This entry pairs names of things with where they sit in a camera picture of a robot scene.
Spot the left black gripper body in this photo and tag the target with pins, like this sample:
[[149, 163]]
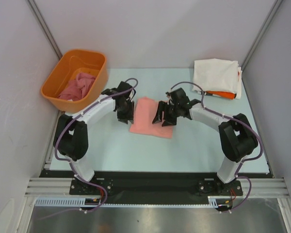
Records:
[[126, 112]]

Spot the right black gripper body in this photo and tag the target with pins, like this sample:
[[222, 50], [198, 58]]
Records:
[[170, 114]]

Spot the dark pink t-shirt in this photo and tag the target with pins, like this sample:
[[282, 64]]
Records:
[[77, 88]]

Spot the orange plastic basket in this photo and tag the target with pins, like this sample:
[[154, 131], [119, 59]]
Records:
[[70, 65]]

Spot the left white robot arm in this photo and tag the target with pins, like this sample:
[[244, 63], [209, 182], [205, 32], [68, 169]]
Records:
[[71, 140]]

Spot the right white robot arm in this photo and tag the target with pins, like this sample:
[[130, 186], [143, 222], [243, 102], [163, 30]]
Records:
[[237, 138]]

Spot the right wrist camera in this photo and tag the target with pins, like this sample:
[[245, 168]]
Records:
[[177, 97]]

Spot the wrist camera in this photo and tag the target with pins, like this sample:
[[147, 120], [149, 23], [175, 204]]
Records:
[[124, 86], [177, 97]]

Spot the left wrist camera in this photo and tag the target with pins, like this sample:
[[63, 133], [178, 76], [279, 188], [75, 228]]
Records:
[[124, 86]]

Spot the white slotted cable duct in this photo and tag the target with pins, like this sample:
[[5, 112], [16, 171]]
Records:
[[92, 202]]

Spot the aluminium frame rail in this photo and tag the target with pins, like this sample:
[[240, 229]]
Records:
[[261, 188]]

